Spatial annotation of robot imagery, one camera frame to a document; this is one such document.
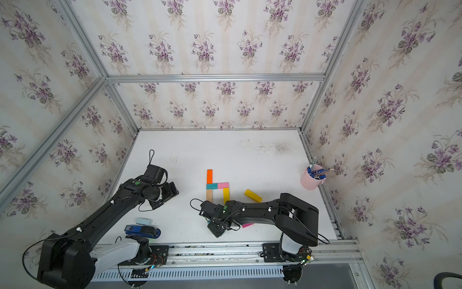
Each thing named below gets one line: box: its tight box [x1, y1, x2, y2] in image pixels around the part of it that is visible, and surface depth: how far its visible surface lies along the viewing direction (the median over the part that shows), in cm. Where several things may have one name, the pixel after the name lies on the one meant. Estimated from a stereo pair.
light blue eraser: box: [135, 217, 153, 226], surface depth 83 cm
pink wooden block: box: [217, 183, 230, 190], surface depth 95 cm
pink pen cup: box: [300, 164, 327, 191], surface depth 90 cm
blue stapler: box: [124, 225, 162, 239], surface depth 80 cm
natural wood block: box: [206, 189, 213, 203], surface depth 92 cm
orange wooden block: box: [206, 169, 213, 185], surface depth 100 cm
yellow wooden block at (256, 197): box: [244, 189, 263, 203], surface depth 92 cm
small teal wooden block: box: [206, 183, 218, 190], surface depth 95 cm
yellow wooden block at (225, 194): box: [223, 187, 230, 205], surface depth 93 cm
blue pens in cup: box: [306, 156, 332, 181], surface depth 89 cm
